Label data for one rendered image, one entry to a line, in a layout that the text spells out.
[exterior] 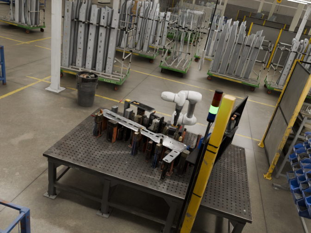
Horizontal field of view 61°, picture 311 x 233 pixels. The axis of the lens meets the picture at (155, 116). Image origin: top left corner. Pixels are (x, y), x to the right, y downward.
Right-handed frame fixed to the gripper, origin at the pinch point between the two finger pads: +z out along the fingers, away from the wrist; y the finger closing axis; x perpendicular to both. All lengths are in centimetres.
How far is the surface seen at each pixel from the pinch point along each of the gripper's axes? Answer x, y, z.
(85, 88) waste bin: -279, -141, 83
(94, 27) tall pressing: -398, -292, -20
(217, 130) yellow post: 63, 53, -38
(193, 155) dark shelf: 36.1, 8.9, 26.2
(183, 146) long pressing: 16.7, -3.2, 29.2
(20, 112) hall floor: -340, -24, 128
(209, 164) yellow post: 66, 53, 0
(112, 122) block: -80, 20, 26
